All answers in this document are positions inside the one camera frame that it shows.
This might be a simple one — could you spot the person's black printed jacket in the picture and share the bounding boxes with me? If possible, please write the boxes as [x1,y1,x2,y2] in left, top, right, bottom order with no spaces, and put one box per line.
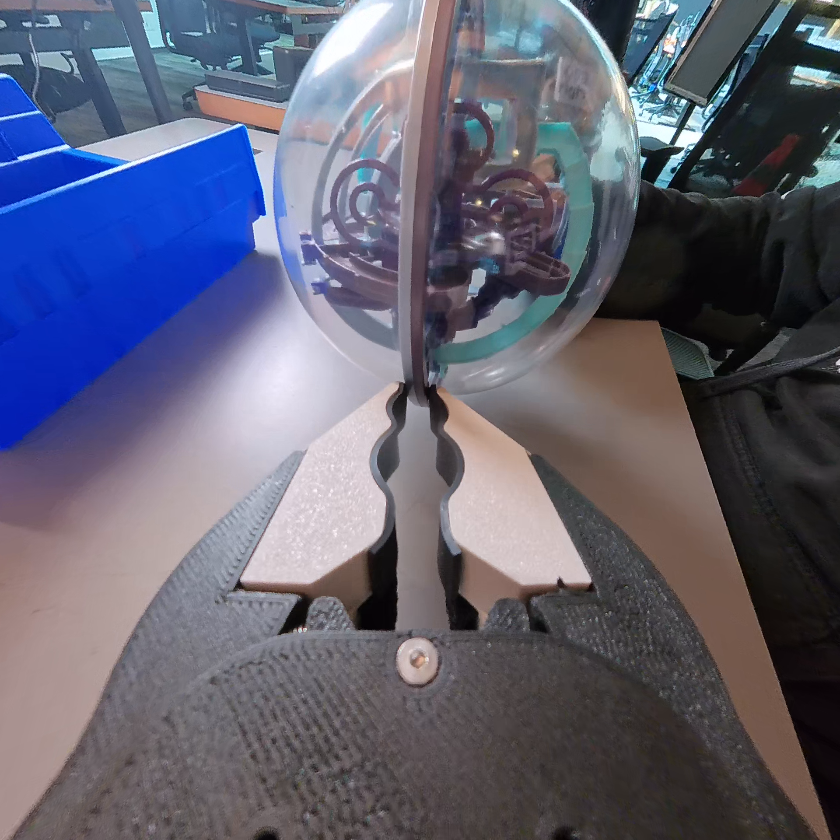
[683,302,840,802]

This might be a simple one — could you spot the clear maze ball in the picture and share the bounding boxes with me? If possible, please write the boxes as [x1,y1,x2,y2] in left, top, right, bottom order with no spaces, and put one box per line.
[273,0,641,395]

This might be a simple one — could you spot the black office chair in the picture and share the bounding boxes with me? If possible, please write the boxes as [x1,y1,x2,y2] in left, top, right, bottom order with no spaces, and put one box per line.
[155,0,283,73]

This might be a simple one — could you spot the blue plastic bin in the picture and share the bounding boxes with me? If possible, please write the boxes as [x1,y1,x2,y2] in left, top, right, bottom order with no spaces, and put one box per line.
[0,73,267,451]

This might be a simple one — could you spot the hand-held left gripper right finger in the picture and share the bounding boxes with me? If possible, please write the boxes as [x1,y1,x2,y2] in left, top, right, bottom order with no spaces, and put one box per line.
[428,385,595,628]

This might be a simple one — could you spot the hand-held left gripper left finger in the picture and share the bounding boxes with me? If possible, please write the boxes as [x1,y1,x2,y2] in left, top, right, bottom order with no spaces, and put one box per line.
[239,381,410,628]

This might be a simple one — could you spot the black monitor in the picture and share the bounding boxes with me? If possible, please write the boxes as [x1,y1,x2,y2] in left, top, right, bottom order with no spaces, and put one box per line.
[663,0,782,109]

